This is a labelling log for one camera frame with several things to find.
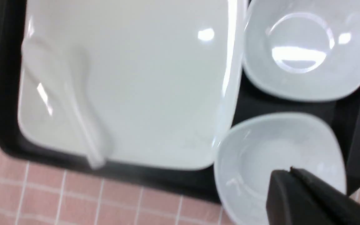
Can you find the white soup spoon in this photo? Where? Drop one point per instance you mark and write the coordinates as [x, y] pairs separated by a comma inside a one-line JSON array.
[[64, 73]]

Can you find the large white square plate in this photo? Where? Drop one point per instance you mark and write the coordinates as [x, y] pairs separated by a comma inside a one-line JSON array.
[[164, 77]]

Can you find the black serving tray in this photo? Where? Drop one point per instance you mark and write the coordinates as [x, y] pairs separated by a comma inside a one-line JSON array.
[[342, 115]]

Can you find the small white bowl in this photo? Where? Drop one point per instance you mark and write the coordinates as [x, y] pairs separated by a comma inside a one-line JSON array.
[[252, 149], [303, 50]]

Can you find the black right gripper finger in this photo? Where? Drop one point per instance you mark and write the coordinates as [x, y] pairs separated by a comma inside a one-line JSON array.
[[297, 197]]

